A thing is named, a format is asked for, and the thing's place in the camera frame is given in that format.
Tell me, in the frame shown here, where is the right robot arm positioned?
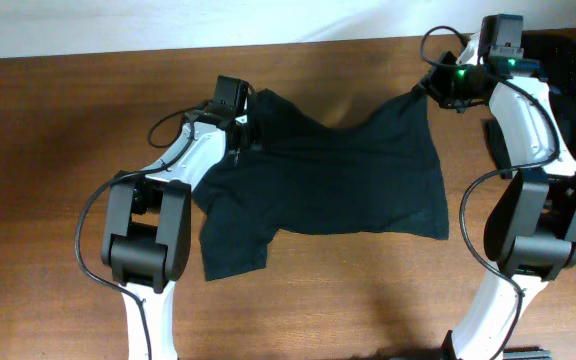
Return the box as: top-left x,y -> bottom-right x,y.
418,14 -> 576,360

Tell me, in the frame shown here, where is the black t-shirt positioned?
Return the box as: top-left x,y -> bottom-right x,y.
193,89 -> 449,281

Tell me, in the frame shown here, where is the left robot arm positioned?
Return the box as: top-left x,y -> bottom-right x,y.
101,75 -> 256,359

